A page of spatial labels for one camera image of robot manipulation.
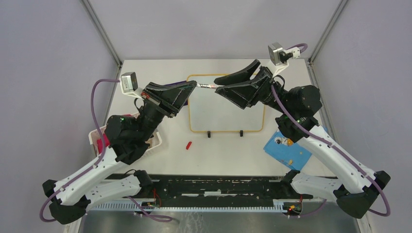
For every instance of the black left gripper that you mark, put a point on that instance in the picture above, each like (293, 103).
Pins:
(171, 101)

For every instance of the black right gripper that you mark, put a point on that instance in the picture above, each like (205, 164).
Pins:
(247, 93)

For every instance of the red capped whiteboard marker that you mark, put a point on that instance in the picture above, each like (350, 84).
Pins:
(208, 86)

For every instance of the red marker cap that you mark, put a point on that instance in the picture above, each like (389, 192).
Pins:
(188, 145)

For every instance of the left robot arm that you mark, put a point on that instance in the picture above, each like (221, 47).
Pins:
(71, 198)

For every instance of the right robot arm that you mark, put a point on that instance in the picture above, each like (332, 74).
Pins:
(355, 187)

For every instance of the yellow framed whiteboard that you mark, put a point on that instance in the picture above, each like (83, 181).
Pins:
(210, 112)

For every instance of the purple cloth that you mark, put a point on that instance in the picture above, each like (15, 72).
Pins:
(176, 83)

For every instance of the blue cartoon print cloth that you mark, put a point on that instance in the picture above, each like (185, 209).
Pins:
(292, 155)

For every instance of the red cloth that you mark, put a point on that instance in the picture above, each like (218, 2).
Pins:
(103, 144)

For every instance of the white plastic basket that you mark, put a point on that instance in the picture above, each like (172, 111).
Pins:
(154, 141)

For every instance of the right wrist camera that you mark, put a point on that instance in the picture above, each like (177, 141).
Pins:
(279, 57)

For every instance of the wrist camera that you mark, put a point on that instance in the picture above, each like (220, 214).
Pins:
(279, 57)
(129, 85)

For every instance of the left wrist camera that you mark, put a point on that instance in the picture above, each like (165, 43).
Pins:
(129, 85)

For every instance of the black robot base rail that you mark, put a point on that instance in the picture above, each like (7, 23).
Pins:
(218, 191)

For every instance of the left aluminium frame post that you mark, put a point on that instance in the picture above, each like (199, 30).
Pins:
(101, 31)

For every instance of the white slotted cable duct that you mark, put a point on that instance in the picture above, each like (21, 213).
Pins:
(123, 205)

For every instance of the grey aluminium frame post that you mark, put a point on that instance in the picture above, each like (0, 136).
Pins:
(328, 29)

